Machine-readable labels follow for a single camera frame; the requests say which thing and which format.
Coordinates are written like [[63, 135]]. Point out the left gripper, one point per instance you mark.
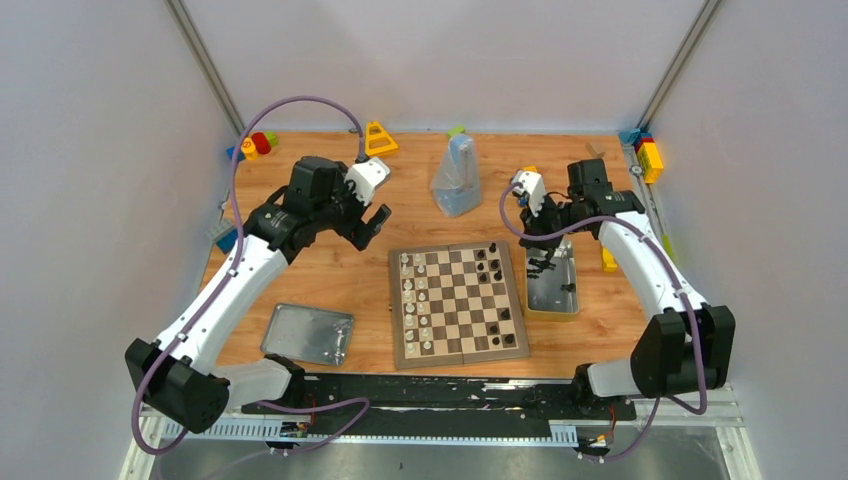
[[354, 221]]

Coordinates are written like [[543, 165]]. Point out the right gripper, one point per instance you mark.
[[534, 224]]

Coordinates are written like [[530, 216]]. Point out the silver metal tin box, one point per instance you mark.
[[551, 307]]

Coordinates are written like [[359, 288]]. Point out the wooden chess board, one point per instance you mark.
[[455, 304]]

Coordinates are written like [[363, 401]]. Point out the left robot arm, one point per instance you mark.
[[176, 374]]

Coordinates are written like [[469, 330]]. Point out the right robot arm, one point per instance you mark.
[[686, 345]]

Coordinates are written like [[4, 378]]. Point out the pile of black chess pieces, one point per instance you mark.
[[551, 271]]

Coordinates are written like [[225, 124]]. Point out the small yellow block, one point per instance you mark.
[[609, 263]]

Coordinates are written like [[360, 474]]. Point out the small wooden block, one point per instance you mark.
[[594, 150]]

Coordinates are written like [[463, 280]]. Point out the yellow trapezoid toy block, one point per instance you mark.
[[378, 141]]

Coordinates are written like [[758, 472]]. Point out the red cylinder block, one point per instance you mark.
[[261, 143]]

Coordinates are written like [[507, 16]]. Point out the clear bubble wrap bag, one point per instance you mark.
[[456, 186]]

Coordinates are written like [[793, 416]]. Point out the yellow cylinder block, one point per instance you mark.
[[249, 150]]

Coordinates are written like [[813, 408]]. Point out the stacked coloured bricks corner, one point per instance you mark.
[[647, 153]]

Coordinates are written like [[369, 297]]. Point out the blue lego brick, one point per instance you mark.
[[226, 240]]

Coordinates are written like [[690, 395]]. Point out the grey lego brick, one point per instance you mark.
[[220, 229]]

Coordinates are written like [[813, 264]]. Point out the green block behind bag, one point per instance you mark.
[[455, 131]]

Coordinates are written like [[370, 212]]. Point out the silver tin lid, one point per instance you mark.
[[308, 334]]

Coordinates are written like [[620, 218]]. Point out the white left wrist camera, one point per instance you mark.
[[367, 177]]

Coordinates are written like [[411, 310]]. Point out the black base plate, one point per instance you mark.
[[551, 399]]

